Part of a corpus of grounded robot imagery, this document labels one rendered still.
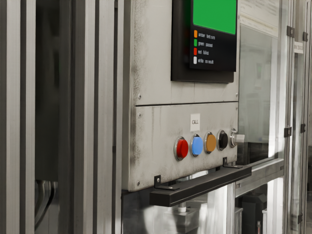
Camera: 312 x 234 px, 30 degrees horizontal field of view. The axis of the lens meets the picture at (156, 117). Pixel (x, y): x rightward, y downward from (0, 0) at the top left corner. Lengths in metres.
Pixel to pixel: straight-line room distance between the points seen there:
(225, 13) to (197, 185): 0.32
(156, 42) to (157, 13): 0.04
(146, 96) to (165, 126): 0.08
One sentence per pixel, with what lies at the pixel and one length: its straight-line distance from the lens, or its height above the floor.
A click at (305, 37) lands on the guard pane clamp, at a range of 1.75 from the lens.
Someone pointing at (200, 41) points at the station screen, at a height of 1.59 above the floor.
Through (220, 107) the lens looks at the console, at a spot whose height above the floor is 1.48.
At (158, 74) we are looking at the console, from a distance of 0.88.
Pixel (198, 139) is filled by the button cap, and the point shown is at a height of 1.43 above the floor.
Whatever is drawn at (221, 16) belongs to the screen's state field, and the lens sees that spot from 1.05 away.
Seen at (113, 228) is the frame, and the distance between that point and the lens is 0.82.
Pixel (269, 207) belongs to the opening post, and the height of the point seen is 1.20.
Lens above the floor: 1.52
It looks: 3 degrees down
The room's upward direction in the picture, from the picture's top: 1 degrees clockwise
